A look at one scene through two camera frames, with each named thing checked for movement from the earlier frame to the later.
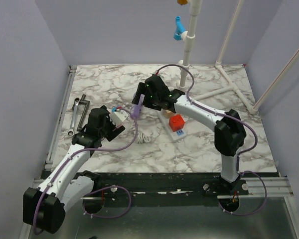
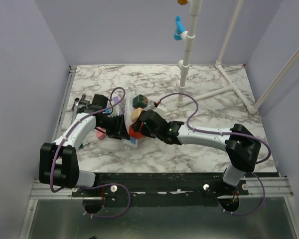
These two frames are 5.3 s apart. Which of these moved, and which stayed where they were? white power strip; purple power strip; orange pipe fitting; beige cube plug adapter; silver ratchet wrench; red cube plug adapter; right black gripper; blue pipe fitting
Moved: white power strip; beige cube plug adapter; right black gripper; purple power strip; red cube plug adapter
Stayed: silver ratchet wrench; blue pipe fitting; orange pipe fitting
